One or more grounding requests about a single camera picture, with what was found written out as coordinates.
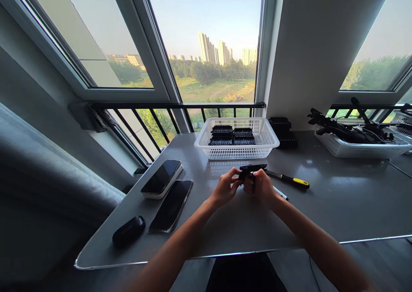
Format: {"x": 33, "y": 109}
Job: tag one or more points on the yellow and black screwdriver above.
{"x": 291, "y": 178}

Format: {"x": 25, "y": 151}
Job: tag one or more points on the group of black parts in basket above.
{"x": 231, "y": 135}

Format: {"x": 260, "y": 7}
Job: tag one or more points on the person's body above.
{"x": 243, "y": 272}

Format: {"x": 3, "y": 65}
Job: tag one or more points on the smartphone on white power bank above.
{"x": 161, "y": 179}

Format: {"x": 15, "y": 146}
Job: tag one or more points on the white plastic mesh basket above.
{"x": 236, "y": 142}

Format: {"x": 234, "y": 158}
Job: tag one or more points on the black smartphone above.
{"x": 172, "y": 205}

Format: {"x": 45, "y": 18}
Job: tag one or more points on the stack of black plastic parts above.
{"x": 283, "y": 132}

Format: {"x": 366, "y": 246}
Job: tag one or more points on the person's right fingers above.
{"x": 251, "y": 187}

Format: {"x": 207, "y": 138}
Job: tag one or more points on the person's left fingers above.
{"x": 237, "y": 187}

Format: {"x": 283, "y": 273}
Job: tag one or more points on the person's left hand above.
{"x": 225, "y": 189}

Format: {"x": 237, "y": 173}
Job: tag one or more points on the large window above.
{"x": 154, "y": 47}

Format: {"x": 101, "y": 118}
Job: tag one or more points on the black window guard railing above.
{"x": 167, "y": 121}

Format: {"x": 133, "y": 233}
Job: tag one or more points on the person's right hand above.
{"x": 262, "y": 189}

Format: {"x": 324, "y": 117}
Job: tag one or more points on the black plastic clip part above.
{"x": 249, "y": 171}

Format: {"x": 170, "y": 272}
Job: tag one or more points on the side window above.
{"x": 379, "y": 38}

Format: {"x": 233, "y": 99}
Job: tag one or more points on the person's left thumb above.
{"x": 232, "y": 175}

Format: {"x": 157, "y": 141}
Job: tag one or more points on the black marker pen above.
{"x": 280, "y": 193}

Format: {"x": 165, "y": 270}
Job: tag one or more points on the grey curtain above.
{"x": 45, "y": 189}

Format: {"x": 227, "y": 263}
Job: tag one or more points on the black oval earbuds case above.
{"x": 128, "y": 231}

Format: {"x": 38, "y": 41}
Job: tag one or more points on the person's right thumb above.
{"x": 257, "y": 173}

